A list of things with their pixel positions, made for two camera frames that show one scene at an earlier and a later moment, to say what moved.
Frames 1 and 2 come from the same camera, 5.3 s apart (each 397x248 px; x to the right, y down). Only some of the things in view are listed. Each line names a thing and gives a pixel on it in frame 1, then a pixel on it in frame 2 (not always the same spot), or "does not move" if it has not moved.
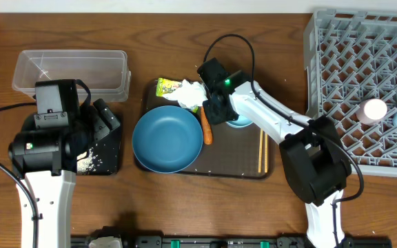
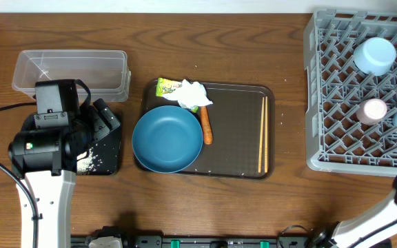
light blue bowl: (240, 122) → (374, 56)
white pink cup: (370, 111) does not move
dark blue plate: (167, 139) does not move
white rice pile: (85, 162) does not move
